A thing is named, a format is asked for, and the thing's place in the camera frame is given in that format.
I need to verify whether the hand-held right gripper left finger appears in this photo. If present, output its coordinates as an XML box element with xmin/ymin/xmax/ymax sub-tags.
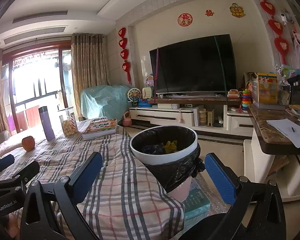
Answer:
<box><xmin>19</xmin><ymin>151</ymin><xmax>103</xmax><ymax>240</ymax></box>

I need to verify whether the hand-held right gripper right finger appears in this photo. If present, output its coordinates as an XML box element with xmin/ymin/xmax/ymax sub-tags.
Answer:
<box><xmin>204</xmin><ymin>152</ymin><xmax>287</xmax><ymax>240</ymax></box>

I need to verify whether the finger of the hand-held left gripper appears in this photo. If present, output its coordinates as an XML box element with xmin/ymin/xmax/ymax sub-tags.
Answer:
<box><xmin>0</xmin><ymin>154</ymin><xmax>15</xmax><ymax>175</ymax></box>
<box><xmin>0</xmin><ymin>160</ymin><xmax>40</xmax><ymax>188</ymax></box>

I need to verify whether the yellow foam fruit net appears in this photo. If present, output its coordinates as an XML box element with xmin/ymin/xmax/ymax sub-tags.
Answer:
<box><xmin>164</xmin><ymin>140</ymin><xmax>178</xmax><ymax>153</ymax></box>

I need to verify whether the white bin with black bag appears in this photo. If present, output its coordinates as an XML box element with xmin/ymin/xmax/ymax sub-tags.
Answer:
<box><xmin>129</xmin><ymin>126</ymin><xmax>205</xmax><ymax>202</ymax></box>

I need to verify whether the red apple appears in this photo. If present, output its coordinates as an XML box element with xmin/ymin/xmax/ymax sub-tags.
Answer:
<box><xmin>21</xmin><ymin>136</ymin><xmax>36</xmax><ymax>152</ymax></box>

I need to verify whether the checked blanket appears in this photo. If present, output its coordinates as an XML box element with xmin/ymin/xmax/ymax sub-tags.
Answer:
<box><xmin>0</xmin><ymin>119</ymin><xmax>185</xmax><ymax>240</ymax></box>

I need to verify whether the teal wrapped box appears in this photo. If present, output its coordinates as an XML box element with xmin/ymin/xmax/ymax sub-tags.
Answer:
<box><xmin>184</xmin><ymin>189</ymin><xmax>212</xmax><ymax>220</ymax></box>

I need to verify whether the thick orange picture book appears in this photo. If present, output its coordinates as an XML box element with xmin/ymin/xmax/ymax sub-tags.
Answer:
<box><xmin>82</xmin><ymin>118</ymin><xmax>118</xmax><ymax>140</ymax></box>

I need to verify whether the purple thermos bottle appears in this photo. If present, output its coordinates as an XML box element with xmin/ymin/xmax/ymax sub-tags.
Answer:
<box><xmin>38</xmin><ymin>106</ymin><xmax>56</xmax><ymax>140</ymax></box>

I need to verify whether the clear cookie jar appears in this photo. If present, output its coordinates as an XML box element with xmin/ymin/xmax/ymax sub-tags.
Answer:
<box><xmin>58</xmin><ymin>107</ymin><xmax>78</xmax><ymax>137</ymax></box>

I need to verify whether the white side cabinet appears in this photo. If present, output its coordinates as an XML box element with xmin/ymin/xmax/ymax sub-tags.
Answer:
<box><xmin>244</xmin><ymin>139</ymin><xmax>300</xmax><ymax>203</ymax></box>

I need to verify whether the small building model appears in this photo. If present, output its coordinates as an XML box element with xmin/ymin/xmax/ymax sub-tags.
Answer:
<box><xmin>206</xmin><ymin>109</ymin><xmax>215</xmax><ymax>127</ymax></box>

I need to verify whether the brown marble counter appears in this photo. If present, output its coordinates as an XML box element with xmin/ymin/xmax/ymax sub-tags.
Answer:
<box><xmin>247</xmin><ymin>102</ymin><xmax>300</xmax><ymax>155</ymax></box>

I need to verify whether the pink toy kettlebell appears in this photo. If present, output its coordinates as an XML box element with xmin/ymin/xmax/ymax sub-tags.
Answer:
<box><xmin>122</xmin><ymin>112</ymin><xmax>132</xmax><ymax>127</ymax></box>

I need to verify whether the teal covered armchair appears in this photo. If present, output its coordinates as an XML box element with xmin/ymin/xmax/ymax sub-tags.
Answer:
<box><xmin>80</xmin><ymin>84</ymin><xmax>132</xmax><ymax>120</ymax></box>

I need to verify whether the red framed glass door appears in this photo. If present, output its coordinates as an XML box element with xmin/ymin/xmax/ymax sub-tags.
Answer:
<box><xmin>2</xmin><ymin>45</ymin><xmax>73</xmax><ymax>133</ymax></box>

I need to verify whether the white paper sheet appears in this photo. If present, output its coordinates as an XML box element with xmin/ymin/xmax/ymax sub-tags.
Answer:
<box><xmin>266</xmin><ymin>119</ymin><xmax>300</xmax><ymax>148</ymax></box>

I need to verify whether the white television cabinet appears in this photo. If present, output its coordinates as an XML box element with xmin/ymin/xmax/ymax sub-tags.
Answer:
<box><xmin>129</xmin><ymin>96</ymin><xmax>253</xmax><ymax>137</ymax></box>

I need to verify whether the blue plastic toy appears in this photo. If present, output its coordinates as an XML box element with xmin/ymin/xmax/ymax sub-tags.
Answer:
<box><xmin>137</xmin><ymin>99</ymin><xmax>153</xmax><ymax>108</ymax></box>

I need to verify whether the toy ferris wheel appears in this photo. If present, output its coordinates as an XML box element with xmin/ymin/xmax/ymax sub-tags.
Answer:
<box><xmin>127</xmin><ymin>87</ymin><xmax>141</xmax><ymax>103</ymax></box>

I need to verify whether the yellow printed box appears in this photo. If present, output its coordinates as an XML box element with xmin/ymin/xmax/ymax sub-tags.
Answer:
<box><xmin>255</xmin><ymin>73</ymin><xmax>278</xmax><ymax>105</ymax></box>

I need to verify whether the black desk holder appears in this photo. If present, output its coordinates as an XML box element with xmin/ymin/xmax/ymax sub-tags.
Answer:
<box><xmin>289</xmin><ymin>81</ymin><xmax>300</xmax><ymax>105</ymax></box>

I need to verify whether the black flat television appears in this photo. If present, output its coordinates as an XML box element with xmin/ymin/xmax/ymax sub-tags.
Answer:
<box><xmin>149</xmin><ymin>34</ymin><xmax>237</xmax><ymax>95</ymax></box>

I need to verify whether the pink hanging dress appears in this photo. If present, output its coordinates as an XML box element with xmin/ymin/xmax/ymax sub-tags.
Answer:
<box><xmin>291</xmin><ymin>31</ymin><xmax>300</xmax><ymax>68</ymax></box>

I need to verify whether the rainbow stacking ring toy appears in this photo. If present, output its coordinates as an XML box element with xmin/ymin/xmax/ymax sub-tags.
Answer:
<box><xmin>241</xmin><ymin>88</ymin><xmax>252</xmax><ymax>113</ymax></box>

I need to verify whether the red heart wall hanging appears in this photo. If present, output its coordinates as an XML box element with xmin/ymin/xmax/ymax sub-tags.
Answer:
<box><xmin>252</xmin><ymin>0</ymin><xmax>290</xmax><ymax>65</ymax></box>
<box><xmin>118</xmin><ymin>27</ymin><xmax>132</xmax><ymax>85</ymax></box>

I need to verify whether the round red wall decal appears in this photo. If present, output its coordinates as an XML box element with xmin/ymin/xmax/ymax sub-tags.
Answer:
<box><xmin>177</xmin><ymin>13</ymin><xmax>192</xmax><ymax>27</ymax></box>

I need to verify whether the yellow figure wall decal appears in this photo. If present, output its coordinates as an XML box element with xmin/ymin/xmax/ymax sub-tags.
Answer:
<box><xmin>229</xmin><ymin>3</ymin><xmax>245</xmax><ymax>18</ymax></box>

